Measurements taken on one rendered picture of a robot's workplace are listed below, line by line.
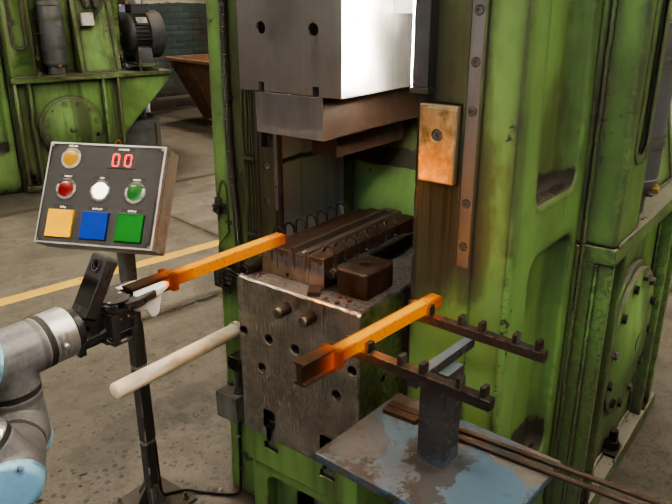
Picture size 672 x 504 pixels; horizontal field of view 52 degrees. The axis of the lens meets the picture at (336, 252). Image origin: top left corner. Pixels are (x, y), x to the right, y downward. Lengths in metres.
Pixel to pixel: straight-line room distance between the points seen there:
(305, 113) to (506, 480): 0.87
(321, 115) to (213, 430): 1.58
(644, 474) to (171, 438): 1.72
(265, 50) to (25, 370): 0.85
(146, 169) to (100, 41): 4.69
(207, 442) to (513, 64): 1.84
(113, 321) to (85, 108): 5.21
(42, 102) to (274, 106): 4.84
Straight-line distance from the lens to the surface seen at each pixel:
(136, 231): 1.84
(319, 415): 1.74
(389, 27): 1.63
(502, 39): 1.46
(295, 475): 1.91
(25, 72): 6.26
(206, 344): 2.03
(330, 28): 1.50
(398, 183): 2.03
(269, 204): 1.89
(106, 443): 2.81
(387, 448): 1.48
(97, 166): 1.95
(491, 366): 1.65
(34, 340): 1.20
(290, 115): 1.59
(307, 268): 1.66
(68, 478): 2.68
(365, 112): 1.66
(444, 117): 1.50
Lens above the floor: 1.57
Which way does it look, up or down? 20 degrees down
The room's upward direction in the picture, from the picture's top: straight up
